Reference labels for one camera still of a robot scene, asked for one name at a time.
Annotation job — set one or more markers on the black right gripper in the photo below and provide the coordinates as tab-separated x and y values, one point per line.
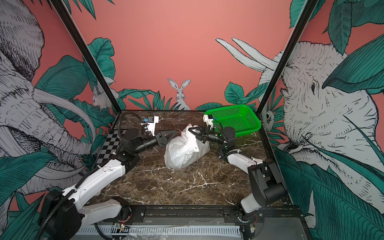
205	133

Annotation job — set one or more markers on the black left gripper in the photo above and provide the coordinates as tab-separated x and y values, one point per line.
160	139

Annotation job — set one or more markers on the white plastic bag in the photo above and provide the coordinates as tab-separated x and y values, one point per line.
184	150

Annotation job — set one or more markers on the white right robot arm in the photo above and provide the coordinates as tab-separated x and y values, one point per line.
266	180

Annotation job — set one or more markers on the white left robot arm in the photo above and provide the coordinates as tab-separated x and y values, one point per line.
64	213

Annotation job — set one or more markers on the green plastic mesh basket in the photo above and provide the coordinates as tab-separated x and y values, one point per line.
240	117

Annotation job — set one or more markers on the black white checkerboard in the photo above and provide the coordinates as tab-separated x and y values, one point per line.
109	147

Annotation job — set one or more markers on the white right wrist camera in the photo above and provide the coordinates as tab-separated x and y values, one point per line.
208	119

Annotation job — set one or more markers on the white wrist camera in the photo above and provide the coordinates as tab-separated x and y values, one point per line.
149	124
208	119

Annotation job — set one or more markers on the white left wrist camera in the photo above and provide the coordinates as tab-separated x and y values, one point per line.
149	124

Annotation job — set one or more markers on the white slotted cable duct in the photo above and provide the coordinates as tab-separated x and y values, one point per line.
141	230

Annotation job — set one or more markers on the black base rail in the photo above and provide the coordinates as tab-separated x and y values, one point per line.
229	213

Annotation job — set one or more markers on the black right frame post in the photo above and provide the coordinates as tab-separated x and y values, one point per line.
301	23

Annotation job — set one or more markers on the black frame post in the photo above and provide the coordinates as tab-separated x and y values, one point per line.
301	23
64	14

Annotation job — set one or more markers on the black left frame post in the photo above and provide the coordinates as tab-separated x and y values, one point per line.
64	14

